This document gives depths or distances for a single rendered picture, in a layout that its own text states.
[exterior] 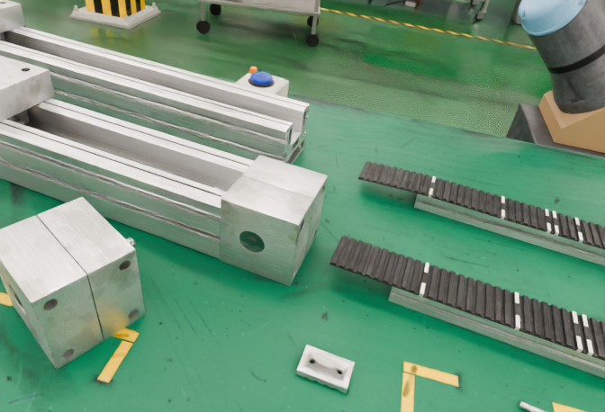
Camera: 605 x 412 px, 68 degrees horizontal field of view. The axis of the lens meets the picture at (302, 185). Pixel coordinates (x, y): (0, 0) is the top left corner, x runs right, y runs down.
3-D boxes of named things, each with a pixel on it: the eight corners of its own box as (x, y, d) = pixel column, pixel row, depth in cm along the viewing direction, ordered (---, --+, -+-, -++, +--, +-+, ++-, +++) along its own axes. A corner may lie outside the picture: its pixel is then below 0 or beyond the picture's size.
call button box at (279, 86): (286, 109, 87) (290, 78, 83) (266, 129, 79) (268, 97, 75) (249, 98, 88) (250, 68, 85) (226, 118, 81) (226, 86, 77)
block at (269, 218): (323, 222, 61) (334, 165, 55) (289, 286, 51) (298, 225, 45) (263, 202, 63) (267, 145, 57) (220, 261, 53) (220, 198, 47)
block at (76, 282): (166, 302, 47) (159, 237, 42) (57, 371, 40) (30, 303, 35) (117, 251, 52) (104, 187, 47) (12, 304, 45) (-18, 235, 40)
